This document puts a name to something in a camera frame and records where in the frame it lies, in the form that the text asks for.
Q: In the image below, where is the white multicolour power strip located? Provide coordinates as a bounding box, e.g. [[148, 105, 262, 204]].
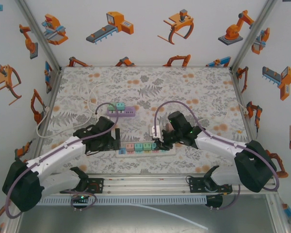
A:
[[115, 142, 177, 159]]

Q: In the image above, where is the purple power strip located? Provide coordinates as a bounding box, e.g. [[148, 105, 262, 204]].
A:
[[106, 106, 137, 119]]

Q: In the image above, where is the floral table mat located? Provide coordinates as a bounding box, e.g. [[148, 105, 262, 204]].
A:
[[36, 66, 260, 175]]

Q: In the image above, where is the black controller box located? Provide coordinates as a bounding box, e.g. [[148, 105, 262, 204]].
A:
[[205, 195, 224, 211], [71, 194, 89, 212]]

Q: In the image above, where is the white plastic tube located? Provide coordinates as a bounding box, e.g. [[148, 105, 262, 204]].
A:
[[133, 203, 209, 231]]

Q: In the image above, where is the grey metal lower shelf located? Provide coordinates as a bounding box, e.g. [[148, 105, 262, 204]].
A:
[[14, 194, 278, 233]]

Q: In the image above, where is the aluminium front rail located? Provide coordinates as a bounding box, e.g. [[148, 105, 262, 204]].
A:
[[18, 172, 278, 195]]

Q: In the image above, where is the aluminium side rail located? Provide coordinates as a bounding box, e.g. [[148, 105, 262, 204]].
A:
[[229, 67, 265, 175], [31, 67, 64, 175]]

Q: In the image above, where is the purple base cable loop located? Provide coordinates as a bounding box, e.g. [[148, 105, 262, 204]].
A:
[[218, 184, 241, 211], [62, 190, 98, 211]]

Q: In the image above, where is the white slotted cable duct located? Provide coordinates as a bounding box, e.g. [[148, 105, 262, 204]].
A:
[[37, 196, 207, 206]]

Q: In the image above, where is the white purple strip cord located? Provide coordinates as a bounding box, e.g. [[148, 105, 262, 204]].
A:
[[35, 81, 107, 139]]

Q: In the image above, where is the aluminium corner post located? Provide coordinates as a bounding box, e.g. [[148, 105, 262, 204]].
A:
[[16, 0, 63, 71], [229, 0, 279, 71]]

